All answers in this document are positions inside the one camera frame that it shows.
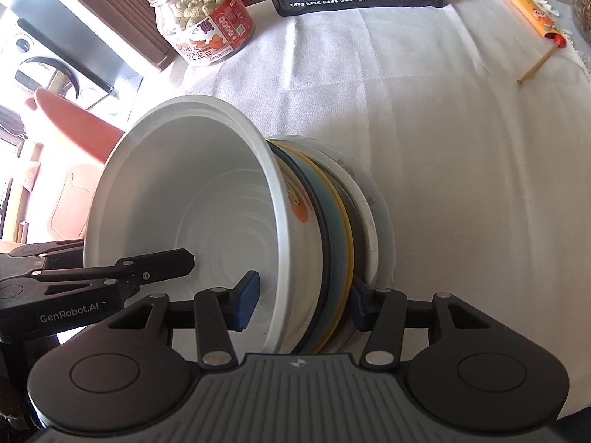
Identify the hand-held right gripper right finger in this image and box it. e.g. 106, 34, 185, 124
350, 279, 495, 368

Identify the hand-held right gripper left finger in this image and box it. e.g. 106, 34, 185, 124
108, 271, 262, 369

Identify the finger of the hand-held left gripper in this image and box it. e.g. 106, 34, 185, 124
0, 239, 86, 269
0, 248, 195, 304

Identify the white paper bowl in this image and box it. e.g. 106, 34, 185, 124
84, 95, 296, 356

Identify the yellow-rimmed bowl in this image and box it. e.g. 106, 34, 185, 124
295, 148, 366, 351

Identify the white plate with flower print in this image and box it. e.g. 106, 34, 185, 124
309, 136, 397, 354

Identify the white bowl with orange print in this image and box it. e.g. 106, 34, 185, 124
268, 141, 331, 354

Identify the orange plastic stool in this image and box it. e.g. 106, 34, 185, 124
23, 87, 127, 243

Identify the grey appliance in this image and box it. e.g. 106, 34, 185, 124
0, 0, 139, 97

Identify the peanut jar with red label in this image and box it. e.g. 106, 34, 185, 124
146, 0, 256, 68

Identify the brown ribbed panel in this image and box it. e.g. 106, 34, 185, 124
88, 0, 185, 71

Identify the wooden chopstick with red bead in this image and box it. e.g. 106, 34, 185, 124
517, 34, 566, 86

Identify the white lace doily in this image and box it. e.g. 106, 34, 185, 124
526, 0, 591, 81

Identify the orange chopstick case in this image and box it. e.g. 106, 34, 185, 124
492, 0, 561, 41

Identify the clear jar of sunflower seeds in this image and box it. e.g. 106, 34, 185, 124
570, 0, 591, 42

